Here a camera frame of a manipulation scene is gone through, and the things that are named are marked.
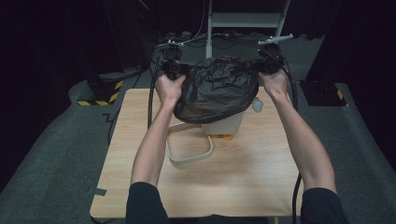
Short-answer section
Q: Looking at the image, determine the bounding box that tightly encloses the beige trash bin with face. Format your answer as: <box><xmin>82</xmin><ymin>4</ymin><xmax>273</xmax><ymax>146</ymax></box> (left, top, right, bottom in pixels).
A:
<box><xmin>202</xmin><ymin>96</ymin><xmax>264</xmax><ymax>142</ymax></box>

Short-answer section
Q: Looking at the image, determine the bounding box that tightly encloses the zigzag black floor cable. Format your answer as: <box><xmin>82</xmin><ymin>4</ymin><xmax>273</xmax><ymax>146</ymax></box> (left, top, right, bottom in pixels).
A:
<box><xmin>102</xmin><ymin>108</ymin><xmax>120</xmax><ymax>147</ymax></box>

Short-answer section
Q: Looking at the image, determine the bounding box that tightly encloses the black yellow striped stand base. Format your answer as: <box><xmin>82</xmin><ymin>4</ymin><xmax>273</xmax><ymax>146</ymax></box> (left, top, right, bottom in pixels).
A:
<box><xmin>78</xmin><ymin>78</ymin><xmax>124</xmax><ymax>106</ymax></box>
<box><xmin>300</xmin><ymin>79</ymin><xmax>348</xmax><ymax>107</ymax></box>

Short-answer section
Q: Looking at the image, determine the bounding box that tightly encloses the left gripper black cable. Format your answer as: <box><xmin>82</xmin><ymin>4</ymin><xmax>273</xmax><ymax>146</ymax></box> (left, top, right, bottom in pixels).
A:
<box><xmin>148</xmin><ymin>50</ymin><xmax>163</xmax><ymax>129</ymax></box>

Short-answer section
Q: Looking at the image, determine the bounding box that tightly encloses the beige bin rim ring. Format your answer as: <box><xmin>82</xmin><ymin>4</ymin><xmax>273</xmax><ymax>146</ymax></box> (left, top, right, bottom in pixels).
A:
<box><xmin>165</xmin><ymin>121</ymin><xmax>214</xmax><ymax>166</ymax></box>

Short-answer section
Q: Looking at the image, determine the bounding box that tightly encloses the person's left hand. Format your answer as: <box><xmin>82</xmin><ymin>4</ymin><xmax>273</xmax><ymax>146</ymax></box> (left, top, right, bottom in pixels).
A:
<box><xmin>155</xmin><ymin>74</ymin><xmax>187</xmax><ymax>106</ymax></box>

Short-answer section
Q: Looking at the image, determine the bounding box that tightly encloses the white floor cable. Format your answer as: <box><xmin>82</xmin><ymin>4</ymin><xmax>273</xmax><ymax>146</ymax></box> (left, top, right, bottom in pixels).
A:
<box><xmin>155</xmin><ymin>32</ymin><xmax>208</xmax><ymax>49</ymax></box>

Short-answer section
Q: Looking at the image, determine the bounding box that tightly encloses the person's black shirt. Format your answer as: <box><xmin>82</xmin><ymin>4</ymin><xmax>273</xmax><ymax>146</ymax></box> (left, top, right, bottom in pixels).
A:
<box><xmin>125</xmin><ymin>181</ymin><xmax>349</xmax><ymax>224</ymax></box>

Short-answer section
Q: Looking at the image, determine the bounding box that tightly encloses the black garbage bag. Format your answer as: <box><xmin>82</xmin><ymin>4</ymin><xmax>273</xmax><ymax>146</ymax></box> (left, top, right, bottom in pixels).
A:
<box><xmin>173</xmin><ymin>55</ymin><xmax>260</xmax><ymax>125</ymax></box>

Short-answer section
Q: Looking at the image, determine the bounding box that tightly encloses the grey tape piece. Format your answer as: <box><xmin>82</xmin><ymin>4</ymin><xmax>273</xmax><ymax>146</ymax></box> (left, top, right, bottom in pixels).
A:
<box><xmin>88</xmin><ymin>186</ymin><xmax>107</xmax><ymax>197</ymax></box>

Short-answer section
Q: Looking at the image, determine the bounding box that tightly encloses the tangle of black floor cables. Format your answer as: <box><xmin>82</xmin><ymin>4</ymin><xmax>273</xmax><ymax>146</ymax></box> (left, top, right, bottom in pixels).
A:
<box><xmin>211</xmin><ymin>32</ymin><xmax>265</xmax><ymax>50</ymax></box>

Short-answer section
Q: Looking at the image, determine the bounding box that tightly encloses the person's right hand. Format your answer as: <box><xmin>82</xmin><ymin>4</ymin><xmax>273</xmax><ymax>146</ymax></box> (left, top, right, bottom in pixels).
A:
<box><xmin>259</xmin><ymin>68</ymin><xmax>290</xmax><ymax>101</ymax></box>

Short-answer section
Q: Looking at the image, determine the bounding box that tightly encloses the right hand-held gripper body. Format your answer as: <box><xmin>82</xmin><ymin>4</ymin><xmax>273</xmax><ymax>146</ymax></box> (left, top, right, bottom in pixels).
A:
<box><xmin>254</xmin><ymin>33</ymin><xmax>294</xmax><ymax>75</ymax></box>

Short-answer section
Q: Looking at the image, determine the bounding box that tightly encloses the grey metal stand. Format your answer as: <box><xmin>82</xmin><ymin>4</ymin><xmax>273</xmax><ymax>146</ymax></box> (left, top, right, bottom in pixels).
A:
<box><xmin>205</xmin><ymin>0</ymin><xmax>292</xmax><ymax>60</ymax></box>

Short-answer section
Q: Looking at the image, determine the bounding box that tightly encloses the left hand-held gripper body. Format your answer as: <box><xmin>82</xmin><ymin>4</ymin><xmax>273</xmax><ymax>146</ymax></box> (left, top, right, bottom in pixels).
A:
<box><xmin>162</xmin><ymin>39</ymin><xmax>190</xmax><ymax>80</ymax></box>

